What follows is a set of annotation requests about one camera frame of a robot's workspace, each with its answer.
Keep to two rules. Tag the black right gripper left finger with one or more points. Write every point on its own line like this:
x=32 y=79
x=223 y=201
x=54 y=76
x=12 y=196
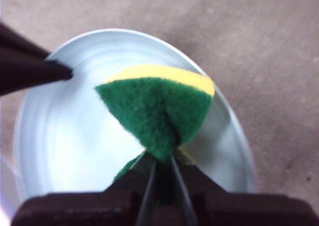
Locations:
x=134 y=178

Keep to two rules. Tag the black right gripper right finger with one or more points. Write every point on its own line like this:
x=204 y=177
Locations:
x=194 y=181

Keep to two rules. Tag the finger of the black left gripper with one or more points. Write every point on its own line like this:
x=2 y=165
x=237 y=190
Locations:
x=22 y=40
x=30 y=71

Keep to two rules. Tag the yellow sponge with green scourer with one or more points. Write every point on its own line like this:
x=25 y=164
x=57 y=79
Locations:
x=159 y=111

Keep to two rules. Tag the light blue round plate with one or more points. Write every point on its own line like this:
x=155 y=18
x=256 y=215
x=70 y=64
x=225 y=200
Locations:
x=62 y=136

